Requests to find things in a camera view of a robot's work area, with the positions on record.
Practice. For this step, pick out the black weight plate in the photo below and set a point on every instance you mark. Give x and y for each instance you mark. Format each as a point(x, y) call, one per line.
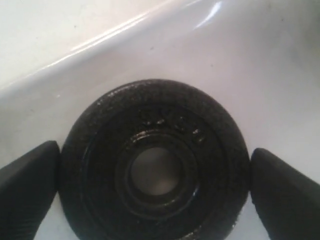
point(154, 160)

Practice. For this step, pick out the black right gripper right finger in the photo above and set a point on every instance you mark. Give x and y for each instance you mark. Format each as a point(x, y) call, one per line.
point(286, 201)

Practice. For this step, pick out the white rectangular plastic tray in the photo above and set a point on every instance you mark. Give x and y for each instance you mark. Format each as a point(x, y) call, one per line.
point(259, 59)

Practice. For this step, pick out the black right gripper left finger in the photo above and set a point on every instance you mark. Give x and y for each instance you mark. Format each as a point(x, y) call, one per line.
point(28, 186)

